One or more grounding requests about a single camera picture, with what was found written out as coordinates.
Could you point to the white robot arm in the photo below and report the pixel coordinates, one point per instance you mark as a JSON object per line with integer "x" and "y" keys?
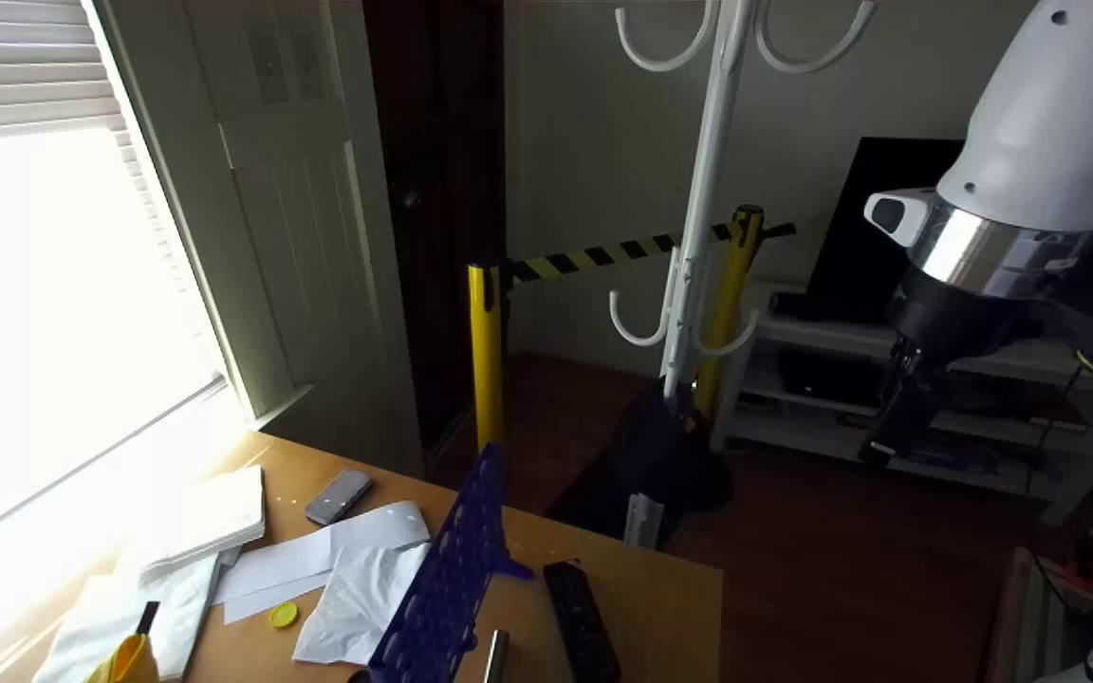
{"x": 1003, "y": 244}

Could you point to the yellow handled tool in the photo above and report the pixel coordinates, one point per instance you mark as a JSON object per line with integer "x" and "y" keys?
{"x": 133, "y": 658}

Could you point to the white window blind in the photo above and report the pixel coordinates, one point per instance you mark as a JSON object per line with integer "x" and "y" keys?
{"x": 83, "y": 197}

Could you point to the white book stack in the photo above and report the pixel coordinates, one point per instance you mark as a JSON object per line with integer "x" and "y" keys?
{"x": 218, "y": 512}

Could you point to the black television screen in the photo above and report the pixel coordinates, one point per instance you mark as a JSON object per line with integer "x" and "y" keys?
{"x": 861, "y": 267}

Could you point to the grey phone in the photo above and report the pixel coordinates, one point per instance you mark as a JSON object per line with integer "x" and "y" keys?
{"x": 338, "y": 497}

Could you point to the far yellow barrier post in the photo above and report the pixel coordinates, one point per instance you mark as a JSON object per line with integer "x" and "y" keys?
{"x": 723, "y": 324}

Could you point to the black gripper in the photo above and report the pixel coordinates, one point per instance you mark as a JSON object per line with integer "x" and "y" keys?
{"x": 934, "y": 329}

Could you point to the near yellow barrier post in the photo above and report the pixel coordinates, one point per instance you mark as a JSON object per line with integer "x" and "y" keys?
{"x": 484, "y": 307}

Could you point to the black remote control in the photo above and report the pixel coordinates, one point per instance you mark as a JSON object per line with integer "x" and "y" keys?
{"x": 581, "y": 625}

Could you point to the white paper sheets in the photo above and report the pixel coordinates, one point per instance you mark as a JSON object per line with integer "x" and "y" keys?
{"x": 360, "y": 565}

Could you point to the white door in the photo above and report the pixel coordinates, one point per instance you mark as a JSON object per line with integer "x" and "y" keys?
{"x": 268, "y": 142}

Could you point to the blue connect four grid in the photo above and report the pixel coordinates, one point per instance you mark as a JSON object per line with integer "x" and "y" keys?
{"x": 433, "y": 625}

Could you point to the yellow barrier post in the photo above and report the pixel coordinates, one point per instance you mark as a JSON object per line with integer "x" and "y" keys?
{"x": 723, "y": 324}
{"x": 484, "y": 307}

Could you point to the yellow game disc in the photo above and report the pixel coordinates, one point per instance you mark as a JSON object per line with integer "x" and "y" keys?
{"x": 281, "y": 617}

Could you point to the black yellow barrier tape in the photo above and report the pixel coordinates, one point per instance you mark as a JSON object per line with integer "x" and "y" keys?
{"x": 566, "y": 264}

